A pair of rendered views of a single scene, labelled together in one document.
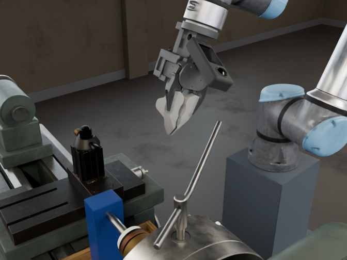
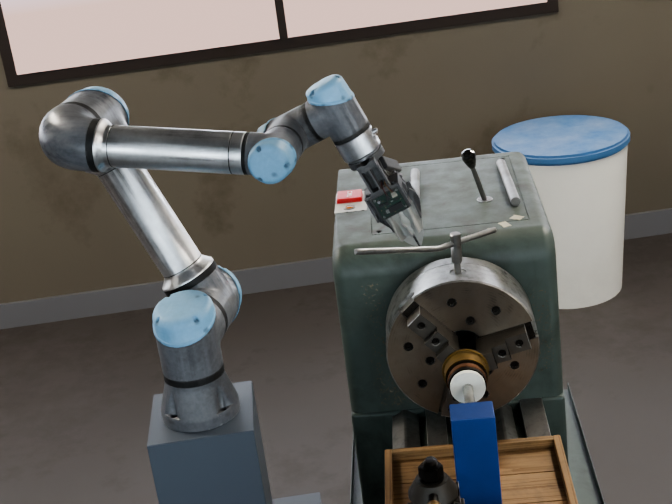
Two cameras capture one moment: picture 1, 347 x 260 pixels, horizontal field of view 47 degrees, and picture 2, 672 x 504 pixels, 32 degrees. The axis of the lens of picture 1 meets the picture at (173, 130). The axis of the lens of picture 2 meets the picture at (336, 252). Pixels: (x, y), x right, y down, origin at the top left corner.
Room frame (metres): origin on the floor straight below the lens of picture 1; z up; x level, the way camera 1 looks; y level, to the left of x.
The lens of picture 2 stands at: (2.38, 1.22, 2.21)
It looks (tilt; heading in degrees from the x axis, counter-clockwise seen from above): 22 degrees down; 220
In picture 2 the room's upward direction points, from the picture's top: 7 degrees counter-clockwise
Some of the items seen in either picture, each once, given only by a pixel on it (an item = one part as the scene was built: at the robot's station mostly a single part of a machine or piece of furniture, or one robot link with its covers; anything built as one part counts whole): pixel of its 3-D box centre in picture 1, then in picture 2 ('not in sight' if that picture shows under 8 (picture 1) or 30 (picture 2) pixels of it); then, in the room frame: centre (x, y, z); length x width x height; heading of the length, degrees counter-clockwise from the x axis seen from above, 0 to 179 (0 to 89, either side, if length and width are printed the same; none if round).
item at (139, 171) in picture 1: (140, 172); not in sight; (1.19, 0.12, 0.95); 0.07 x 0.04 x 0.04; 125
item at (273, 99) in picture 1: (281, 109); (188, 333); (1.03, -0.30, 1.27); 0.13 x 0.12 x 0.14; 27
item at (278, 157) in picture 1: (274, 144); (197, 389); (1.04, -0.30, 1.15); 0.15 x 0.15 x 0.10
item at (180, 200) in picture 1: (180, 224); (456, 259); (0.54, -0.01, 1.27); 0.02 x 0.02 x 0.12
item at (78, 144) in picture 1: (86, 140); (432, 486); (1.09, 0.27, 1.14); 0.08 x 0.08 x 0.03
